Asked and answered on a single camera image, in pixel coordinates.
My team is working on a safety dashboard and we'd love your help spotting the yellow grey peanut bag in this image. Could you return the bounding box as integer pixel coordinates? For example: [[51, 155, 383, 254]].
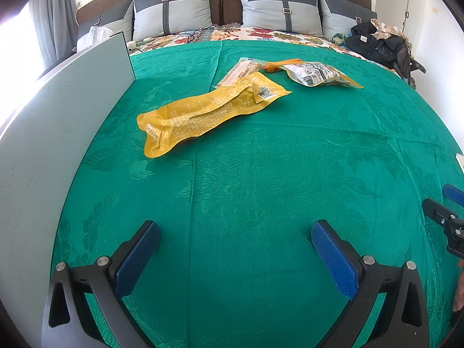
[[280, 62, 363, 89]]

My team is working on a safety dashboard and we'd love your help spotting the long yellow snack pouch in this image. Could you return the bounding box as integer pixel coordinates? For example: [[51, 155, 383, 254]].
[[137, 72, 289, 158]]

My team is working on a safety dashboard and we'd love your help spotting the orange sausage stick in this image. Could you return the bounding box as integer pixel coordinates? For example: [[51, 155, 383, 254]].
[[263, 58, 304, 73]]

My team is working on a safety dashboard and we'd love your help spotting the beige cracker packet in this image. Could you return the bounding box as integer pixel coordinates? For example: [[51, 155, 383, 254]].
[[216, 57, 266, 88]]

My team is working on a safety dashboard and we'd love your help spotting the person's right hand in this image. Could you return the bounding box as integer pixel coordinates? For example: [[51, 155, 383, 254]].
[[453, 259, 464, 313]]

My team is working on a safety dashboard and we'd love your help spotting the white phone on table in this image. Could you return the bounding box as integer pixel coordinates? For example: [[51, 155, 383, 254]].
[[455, 153, 464, 173]]

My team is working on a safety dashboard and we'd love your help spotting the green patterned tablecloth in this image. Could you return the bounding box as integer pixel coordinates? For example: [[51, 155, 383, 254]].
[[53, 41, 463, 347]]

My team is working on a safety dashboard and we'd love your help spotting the beige patterned cloth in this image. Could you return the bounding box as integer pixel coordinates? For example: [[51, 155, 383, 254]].
[[370, 18, 409, 42]]

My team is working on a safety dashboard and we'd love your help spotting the white cardboard box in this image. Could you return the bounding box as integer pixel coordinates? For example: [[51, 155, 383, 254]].
[[1, 34, 135, 347]]

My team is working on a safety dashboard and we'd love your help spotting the far right grey pillow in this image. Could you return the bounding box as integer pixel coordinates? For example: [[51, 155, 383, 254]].
[[319, 0, 378, 40]]

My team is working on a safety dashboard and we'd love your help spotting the grey pillow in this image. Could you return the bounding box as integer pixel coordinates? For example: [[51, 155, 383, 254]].
[[319, 0, 378, 40], [133, 0, 212, 42], [240, 0, 322, 36], [76, 0, 135, 44]]

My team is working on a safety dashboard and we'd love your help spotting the floral sofa cover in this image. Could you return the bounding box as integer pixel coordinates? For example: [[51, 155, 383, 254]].
[[128, 23, 400, 77]]

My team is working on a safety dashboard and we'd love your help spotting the white plastic bag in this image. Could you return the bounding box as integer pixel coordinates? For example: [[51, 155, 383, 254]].
[[76, 26, 114, 53]]

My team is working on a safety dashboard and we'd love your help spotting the far left grey pillow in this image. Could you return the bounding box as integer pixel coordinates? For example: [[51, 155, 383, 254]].
[[76, 0, 135, 44]]

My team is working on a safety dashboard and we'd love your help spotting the grey curtain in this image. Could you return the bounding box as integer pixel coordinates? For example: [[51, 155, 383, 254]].
[[29, 0, 77, 68]]

